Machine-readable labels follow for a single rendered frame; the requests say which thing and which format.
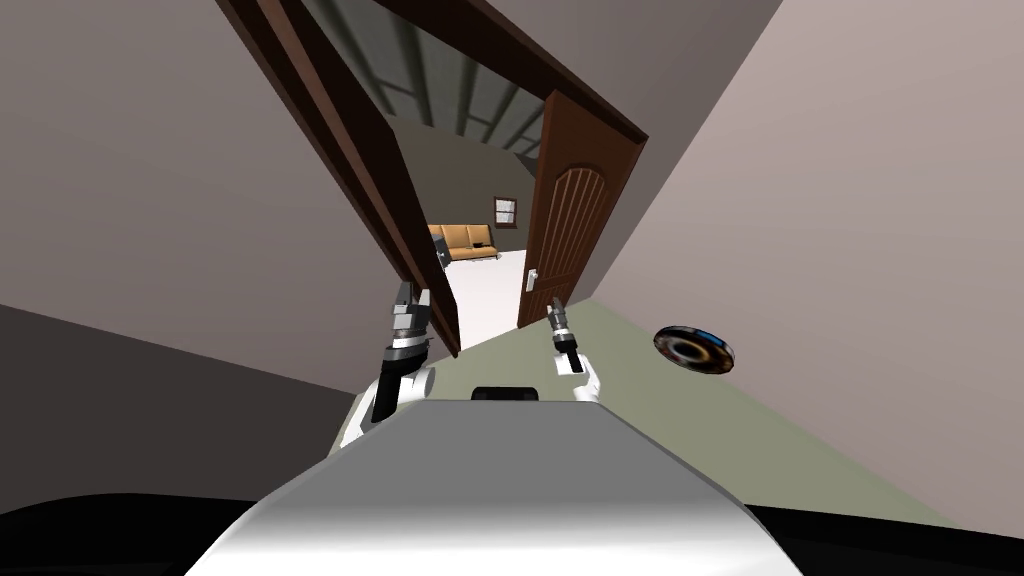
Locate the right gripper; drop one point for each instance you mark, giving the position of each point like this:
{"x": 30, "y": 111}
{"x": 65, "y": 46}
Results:
{"x": 561, "y": 328}

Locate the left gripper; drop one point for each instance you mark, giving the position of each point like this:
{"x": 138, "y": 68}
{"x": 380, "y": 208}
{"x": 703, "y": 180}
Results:
{"x": 408, "y": 324}

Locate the orange sofa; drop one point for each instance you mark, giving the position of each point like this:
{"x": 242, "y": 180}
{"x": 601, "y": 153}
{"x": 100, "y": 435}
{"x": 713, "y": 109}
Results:
{"x": 468, "y": 238}

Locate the brown wooden door leaf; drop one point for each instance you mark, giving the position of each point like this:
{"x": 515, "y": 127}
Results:
{"x": 570, "y": 216}

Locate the small framed window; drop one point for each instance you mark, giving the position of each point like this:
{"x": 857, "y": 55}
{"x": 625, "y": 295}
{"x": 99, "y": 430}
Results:
{"x": 505, "y": 212}

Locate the round black robot vacuum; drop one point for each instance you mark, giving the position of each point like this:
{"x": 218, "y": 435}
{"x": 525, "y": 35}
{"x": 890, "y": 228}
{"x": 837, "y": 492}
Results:
{"x": 693, "y": 350}

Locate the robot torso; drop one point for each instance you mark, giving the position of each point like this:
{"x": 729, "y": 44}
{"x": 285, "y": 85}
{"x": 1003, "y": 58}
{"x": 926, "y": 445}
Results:
{"x": 496, "y": 480}

